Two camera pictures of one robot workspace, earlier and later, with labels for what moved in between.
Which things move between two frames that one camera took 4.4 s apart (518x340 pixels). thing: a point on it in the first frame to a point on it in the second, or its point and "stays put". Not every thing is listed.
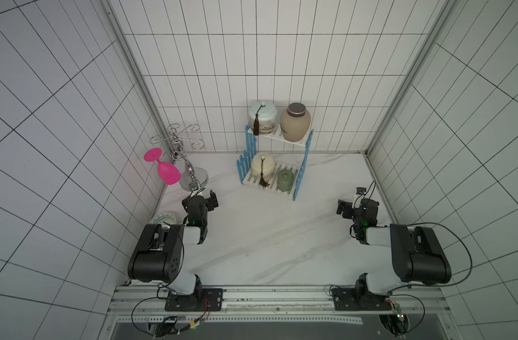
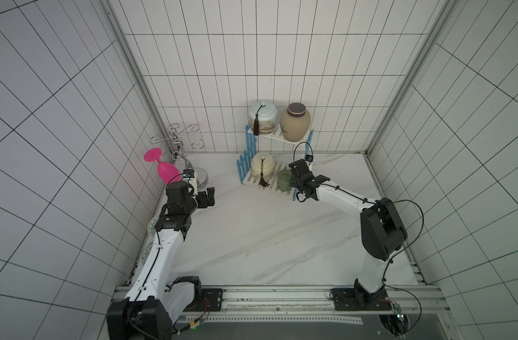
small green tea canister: [285, 180] stays put
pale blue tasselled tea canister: [262, 118] stays put
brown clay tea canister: [295, 122] stays put
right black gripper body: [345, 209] to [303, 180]
